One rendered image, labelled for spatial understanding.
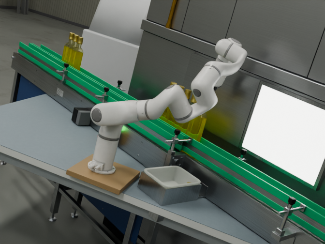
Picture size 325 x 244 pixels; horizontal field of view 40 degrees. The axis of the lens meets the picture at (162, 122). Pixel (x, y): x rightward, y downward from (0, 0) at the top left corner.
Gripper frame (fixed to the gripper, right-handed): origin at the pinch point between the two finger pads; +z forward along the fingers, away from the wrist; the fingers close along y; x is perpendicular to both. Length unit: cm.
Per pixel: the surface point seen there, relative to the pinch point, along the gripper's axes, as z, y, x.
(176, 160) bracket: 30.5, 11.8, 12.2
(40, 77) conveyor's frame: 68, 15, -118
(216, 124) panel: 13.8, -11.9, 5.9
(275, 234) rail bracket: 15, 17, 72
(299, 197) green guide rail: 7, -3, 64
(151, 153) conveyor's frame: 36.5, 15.5, -0.1
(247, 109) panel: -3.0, -11.8, 16.9
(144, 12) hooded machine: 37, -118, -201
